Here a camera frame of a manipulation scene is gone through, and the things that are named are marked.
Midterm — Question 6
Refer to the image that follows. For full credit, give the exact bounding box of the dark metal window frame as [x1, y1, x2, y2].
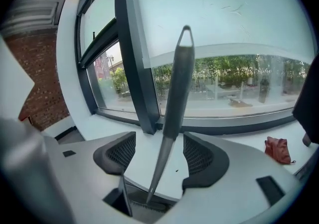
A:
[74, 0, 319, 136]

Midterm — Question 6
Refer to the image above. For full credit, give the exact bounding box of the grey long-handled broom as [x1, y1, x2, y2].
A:
[129, 25, 196, 214]

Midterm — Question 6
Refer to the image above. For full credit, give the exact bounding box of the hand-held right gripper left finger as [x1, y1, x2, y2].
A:
[42, 130, 141, 224]

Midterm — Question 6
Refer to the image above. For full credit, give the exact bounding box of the reddish-brown pouch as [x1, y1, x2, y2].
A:
[263, 135, 298, 166]

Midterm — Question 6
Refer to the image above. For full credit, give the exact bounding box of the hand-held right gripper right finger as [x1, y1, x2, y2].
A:
[154, 131, 309, 224]

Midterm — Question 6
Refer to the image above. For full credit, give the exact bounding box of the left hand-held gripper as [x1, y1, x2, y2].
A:
[0, 35, 64, 224]

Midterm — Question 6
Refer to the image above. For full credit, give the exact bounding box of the black jacket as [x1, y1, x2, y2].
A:
[292, 53, 319, 144]

